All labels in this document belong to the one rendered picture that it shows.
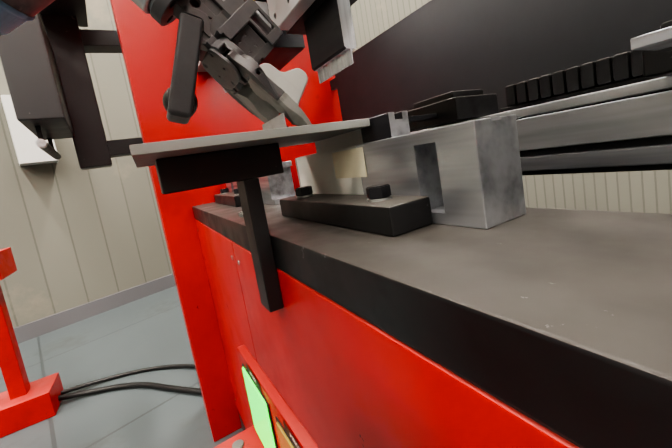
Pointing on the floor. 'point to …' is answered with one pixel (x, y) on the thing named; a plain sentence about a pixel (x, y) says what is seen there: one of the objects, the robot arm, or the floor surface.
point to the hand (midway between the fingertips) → (290, 128)
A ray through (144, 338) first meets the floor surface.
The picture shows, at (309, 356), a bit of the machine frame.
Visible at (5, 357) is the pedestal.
